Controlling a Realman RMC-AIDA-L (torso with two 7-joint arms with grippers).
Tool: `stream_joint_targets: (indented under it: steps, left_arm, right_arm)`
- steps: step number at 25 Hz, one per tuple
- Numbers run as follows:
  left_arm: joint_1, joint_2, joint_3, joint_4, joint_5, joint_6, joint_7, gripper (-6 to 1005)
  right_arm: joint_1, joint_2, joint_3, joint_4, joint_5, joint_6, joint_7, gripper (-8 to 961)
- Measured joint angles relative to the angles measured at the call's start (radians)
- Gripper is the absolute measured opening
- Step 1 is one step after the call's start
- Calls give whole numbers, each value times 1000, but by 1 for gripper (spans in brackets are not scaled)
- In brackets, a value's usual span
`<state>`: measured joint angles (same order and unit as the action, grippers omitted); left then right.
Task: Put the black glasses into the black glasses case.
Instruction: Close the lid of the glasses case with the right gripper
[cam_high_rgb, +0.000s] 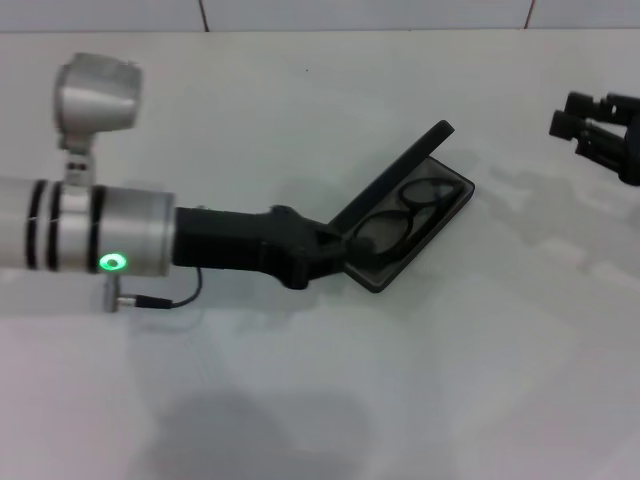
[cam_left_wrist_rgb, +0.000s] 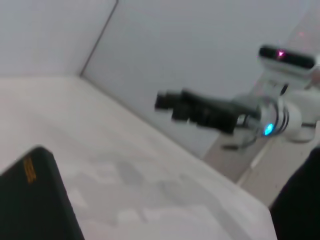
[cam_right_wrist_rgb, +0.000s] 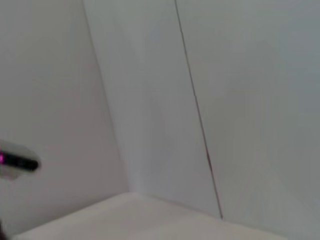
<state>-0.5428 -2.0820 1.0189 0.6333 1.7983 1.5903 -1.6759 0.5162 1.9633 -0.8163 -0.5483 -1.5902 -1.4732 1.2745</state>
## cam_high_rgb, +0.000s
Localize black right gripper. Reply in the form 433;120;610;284
549;90;640;187

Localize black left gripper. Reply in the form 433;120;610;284
172;203;377;292

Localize black glasses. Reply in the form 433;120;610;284
349;177;466;266

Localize black glasses case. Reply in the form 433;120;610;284
327;119;476;295

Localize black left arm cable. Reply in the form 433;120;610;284
102;267;204;314

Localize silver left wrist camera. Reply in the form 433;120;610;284
53;52;144;187

